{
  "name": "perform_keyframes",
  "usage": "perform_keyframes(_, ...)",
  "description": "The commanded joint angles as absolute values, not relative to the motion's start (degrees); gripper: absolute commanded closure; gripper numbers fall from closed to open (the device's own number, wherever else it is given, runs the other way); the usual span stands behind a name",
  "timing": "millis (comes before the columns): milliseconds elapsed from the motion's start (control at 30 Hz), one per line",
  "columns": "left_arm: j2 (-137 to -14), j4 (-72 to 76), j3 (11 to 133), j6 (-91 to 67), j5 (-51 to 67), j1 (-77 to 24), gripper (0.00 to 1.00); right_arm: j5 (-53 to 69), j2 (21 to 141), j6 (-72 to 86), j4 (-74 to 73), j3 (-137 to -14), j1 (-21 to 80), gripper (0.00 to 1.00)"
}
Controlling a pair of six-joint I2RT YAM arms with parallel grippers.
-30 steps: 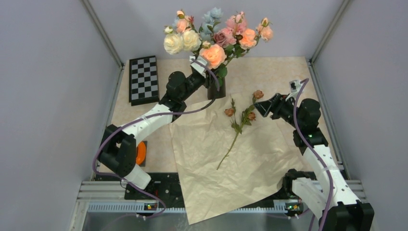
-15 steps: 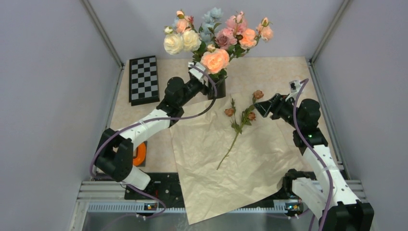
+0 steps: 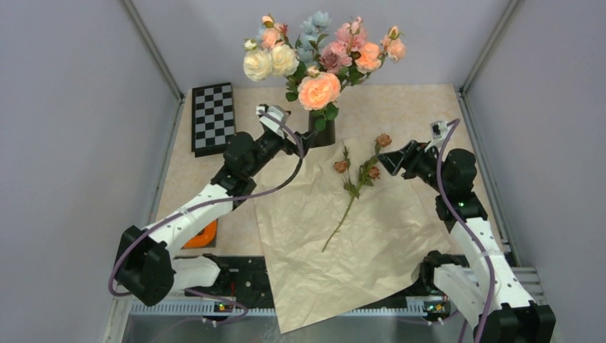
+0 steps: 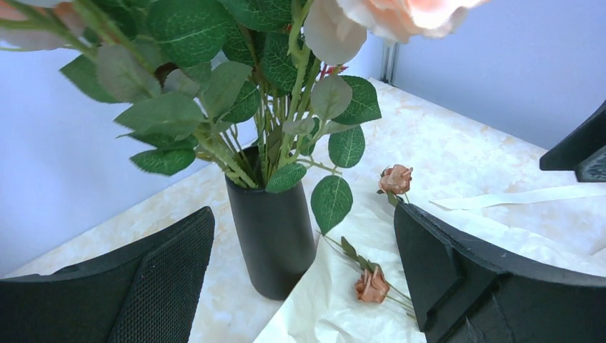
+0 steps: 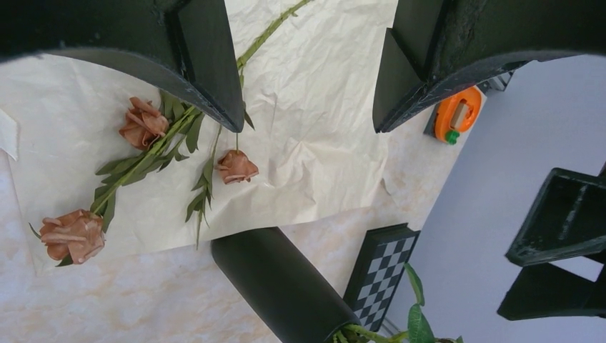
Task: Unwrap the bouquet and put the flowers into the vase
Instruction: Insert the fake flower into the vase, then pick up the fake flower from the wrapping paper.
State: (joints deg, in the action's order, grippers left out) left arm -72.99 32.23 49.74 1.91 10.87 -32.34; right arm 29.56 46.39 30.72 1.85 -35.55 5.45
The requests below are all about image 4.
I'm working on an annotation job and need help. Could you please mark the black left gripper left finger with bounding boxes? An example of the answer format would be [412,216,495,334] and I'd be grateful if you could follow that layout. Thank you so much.
[1,207,215,342]

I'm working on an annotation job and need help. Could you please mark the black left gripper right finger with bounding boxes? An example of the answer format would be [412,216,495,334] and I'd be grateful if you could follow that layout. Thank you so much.
[394,202,605,343]

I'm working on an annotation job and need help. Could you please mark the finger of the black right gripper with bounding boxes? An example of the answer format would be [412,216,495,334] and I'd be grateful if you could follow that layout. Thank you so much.
[540,104,606,182]

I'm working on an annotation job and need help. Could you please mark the cream ribbon bow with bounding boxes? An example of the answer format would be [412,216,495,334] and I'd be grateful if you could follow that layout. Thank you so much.
[429,183,605,210]

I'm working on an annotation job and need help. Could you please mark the small brown rose stem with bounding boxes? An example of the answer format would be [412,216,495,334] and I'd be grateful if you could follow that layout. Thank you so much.
[321,164,416,320]

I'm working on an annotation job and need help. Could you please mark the orange paper bouquet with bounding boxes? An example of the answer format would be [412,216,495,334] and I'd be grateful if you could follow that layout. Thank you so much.
[257,178,605,342]

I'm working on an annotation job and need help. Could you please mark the pink rose stem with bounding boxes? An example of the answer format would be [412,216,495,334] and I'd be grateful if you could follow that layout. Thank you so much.
[303,0,485,66]

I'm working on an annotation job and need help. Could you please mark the black cylindrical vase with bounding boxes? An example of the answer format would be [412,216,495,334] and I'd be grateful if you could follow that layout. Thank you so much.
[224,145,318,302]

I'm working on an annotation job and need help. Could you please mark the pink orange blue flowers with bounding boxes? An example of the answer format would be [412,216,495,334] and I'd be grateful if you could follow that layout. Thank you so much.
[0,0,382,236]

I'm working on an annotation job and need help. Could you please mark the aluminium frame rail right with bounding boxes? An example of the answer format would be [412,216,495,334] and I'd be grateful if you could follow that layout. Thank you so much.
[380,42,399,85]

